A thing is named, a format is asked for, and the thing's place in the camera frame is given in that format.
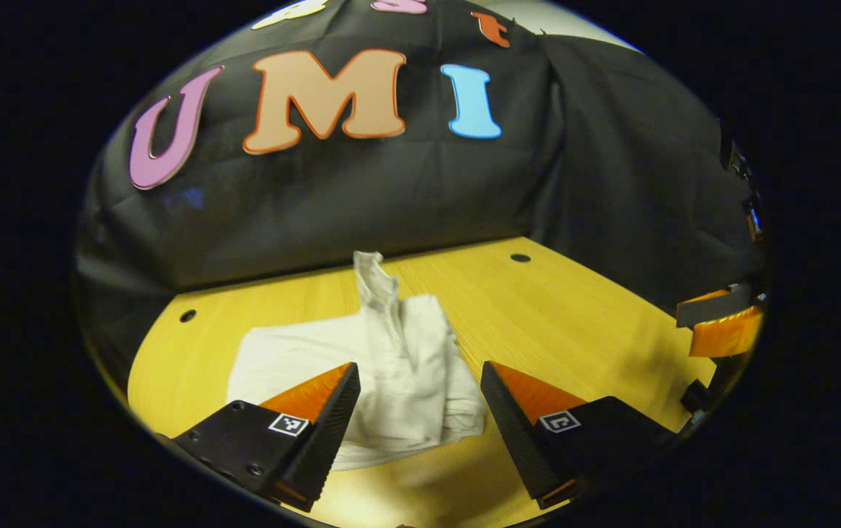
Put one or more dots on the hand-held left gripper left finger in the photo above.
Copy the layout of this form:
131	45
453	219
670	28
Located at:
328	440

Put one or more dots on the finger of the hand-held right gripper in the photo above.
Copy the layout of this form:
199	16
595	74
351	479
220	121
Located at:
713	309
728	336

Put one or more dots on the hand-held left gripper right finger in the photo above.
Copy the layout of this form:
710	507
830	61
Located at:
515	440

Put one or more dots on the white jeans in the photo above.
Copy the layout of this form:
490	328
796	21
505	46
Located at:
405	367

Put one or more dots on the black backdrop cloth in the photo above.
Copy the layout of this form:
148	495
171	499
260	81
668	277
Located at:
354	191

